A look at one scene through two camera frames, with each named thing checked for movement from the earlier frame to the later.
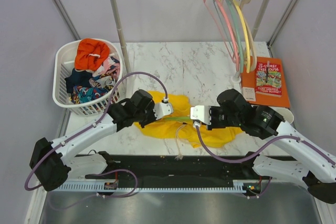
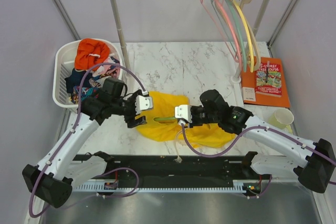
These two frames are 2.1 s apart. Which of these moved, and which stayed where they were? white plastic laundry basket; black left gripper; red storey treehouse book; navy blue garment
Moved: black left gripper
Stayed: red storey treehouse book; white plastic laundry basket; navy blue garment
